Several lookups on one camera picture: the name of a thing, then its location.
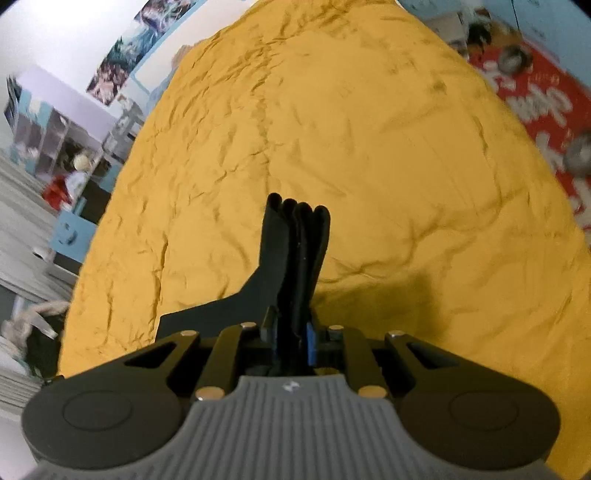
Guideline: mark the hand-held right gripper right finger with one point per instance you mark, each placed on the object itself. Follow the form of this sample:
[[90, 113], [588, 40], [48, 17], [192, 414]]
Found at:
[[312, 344]]

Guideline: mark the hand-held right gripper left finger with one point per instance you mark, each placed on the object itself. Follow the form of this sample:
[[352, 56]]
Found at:
[[226, 355]]

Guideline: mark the black pants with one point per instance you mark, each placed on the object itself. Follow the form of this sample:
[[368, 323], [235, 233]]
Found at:
[[298, 258]]

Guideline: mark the black bag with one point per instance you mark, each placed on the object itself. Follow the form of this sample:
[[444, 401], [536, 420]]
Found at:
[[41, 353]]

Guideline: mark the yellow quilted blanket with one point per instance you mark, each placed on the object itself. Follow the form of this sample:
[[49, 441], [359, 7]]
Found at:
[[332, 152]]

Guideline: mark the blue smiley-face chair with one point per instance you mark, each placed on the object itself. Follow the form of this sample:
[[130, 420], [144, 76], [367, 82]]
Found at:
[[74, 230]]

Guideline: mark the white curtain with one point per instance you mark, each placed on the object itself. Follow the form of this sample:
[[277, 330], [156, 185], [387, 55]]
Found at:
[[27, 258]]

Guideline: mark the red bag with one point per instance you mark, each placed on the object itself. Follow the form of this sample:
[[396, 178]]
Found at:
[[57, 190]]

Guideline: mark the white round lamp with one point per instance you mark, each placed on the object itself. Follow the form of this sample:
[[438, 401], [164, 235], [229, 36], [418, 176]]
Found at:
[[84, 162]]

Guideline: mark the grey chair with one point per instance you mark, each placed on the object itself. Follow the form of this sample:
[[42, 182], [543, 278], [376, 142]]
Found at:
[[121, 129]]

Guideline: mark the blue pillow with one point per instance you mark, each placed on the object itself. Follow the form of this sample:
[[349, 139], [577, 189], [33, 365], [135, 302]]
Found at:
[[168, 76]]

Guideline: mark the white and blue bookshelf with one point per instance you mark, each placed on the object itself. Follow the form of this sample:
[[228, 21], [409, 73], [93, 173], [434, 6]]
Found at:
[[51, 120]]

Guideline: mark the white and blue headboard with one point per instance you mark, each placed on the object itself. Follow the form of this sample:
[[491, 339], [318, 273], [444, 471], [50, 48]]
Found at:
[[157, 60]]

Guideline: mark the grey round object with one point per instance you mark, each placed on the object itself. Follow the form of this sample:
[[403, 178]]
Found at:
[[515, 60], [578, 156]]

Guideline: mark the red printed floor mat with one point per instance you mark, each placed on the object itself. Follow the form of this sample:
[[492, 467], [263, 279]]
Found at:
[[545, 106]]

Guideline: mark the wall poster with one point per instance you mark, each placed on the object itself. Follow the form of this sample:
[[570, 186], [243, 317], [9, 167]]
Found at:
[[134, 48]]

